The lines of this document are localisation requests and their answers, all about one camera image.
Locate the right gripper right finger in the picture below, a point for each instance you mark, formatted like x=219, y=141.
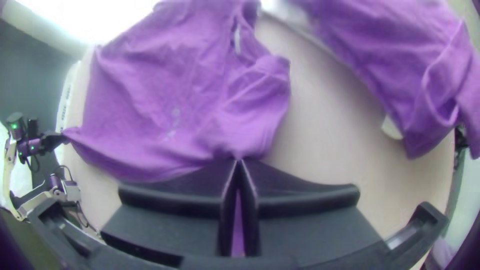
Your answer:
x=307, y=228

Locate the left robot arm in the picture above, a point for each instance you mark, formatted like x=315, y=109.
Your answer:
x=9, y=168

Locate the dark t-shirt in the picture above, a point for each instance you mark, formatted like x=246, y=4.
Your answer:
x=168, y=93

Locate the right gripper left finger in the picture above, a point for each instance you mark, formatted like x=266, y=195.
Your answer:
x=168, y=225

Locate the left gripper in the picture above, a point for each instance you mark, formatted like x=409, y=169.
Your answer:
x=50, y=140

